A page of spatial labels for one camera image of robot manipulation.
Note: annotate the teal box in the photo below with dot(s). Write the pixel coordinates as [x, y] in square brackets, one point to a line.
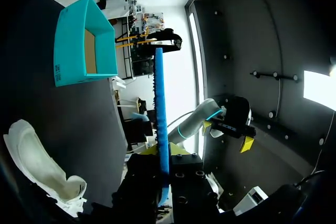
[71, 45]

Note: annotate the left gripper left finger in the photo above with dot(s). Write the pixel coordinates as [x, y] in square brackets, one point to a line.
[141, 176]

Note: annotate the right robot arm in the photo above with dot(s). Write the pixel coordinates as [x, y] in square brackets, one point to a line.
[194, 124]

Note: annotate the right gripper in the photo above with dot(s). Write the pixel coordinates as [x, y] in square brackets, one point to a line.
[237, 115]

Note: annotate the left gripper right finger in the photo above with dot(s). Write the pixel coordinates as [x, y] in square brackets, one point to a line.
[187, 179]

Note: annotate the blue and black insole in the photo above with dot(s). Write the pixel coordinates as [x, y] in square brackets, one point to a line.
[162, 103]

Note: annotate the white shoe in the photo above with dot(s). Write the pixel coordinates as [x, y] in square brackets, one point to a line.
[39, 161]

